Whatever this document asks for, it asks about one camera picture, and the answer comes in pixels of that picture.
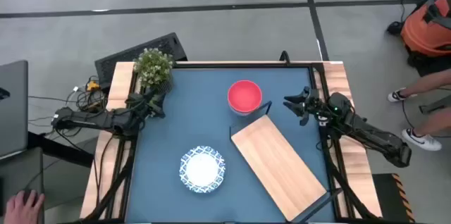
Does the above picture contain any black metal table frame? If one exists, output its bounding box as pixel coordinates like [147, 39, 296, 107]
[82, 60, 385, 224]

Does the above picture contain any person's hand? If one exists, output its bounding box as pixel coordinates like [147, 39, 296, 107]
[3, 189, 46, 224]

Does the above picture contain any black desk foot bar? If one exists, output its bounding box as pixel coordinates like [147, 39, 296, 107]
[27, 131, 95, 168]

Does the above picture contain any grey laptop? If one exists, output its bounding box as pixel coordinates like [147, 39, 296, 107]
[0, 60, 29, 158]

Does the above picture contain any grey metal stand foot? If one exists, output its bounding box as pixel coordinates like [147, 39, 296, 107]
[419, 95, 451, 114]

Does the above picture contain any white flowering plant in pot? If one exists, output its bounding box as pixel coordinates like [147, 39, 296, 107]
[132, 47, 175, 95]

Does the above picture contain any dark grey desk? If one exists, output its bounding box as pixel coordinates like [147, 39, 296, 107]
[0, 146, 45, 224]

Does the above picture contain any blue patterned paper bowl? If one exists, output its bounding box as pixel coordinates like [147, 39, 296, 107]
[178, 145, 226, 194]

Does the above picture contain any orange vacuum cleaner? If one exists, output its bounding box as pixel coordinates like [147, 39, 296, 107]
[386, 0, 451, 66]

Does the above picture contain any person's leg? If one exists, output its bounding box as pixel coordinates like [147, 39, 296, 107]
[417, 109, 451, 139]
[404, 68, 451, 99]

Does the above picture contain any wooden cutting board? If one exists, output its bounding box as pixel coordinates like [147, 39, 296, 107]
[228, 100, 343, 223]

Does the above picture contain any blue table mat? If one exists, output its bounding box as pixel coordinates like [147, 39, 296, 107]
[125, 67, 336, 223]

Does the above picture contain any black clamp on table edge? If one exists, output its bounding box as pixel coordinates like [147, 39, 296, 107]
[279, 50, 292, 66]

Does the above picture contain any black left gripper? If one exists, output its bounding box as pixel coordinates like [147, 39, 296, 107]
[128, 89, 166, 119]

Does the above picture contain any person's white shoe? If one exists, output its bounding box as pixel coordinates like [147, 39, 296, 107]
[400, 127, 443, 152]
[387, 87, 419, 104]

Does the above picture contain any black hazard-striped floor mat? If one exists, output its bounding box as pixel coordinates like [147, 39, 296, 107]
[372, 173, 416, 223]
[408, 53, 451, 77]

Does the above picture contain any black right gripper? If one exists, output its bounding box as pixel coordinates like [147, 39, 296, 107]
[283, 87, 334, 127]

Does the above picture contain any pink plastic bowl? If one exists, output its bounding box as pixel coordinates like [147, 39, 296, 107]
[227, 80, 264, 114]

